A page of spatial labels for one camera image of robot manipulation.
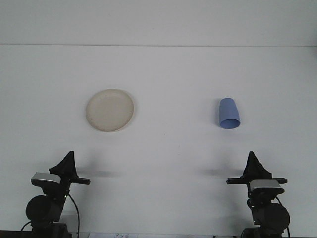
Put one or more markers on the pale blue cup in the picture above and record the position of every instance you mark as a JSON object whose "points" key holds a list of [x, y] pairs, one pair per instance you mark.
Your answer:
{"points": [[228, 111]]}

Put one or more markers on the pale round plate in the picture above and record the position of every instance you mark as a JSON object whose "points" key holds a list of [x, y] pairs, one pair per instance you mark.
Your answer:
{"points": [[110, 110]]}

